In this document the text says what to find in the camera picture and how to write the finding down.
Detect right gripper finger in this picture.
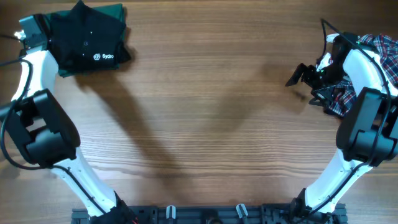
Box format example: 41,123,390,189
285,63,307,86
308,86,335,108

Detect black t-shirt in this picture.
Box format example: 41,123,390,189
46,0,132,74

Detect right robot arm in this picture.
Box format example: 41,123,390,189
287,32,397,223

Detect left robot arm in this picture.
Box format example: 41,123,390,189
1,14,139,223

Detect folded green cloth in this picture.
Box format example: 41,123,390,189
43,3,127,78

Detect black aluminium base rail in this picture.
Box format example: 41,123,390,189
71,202,348,224

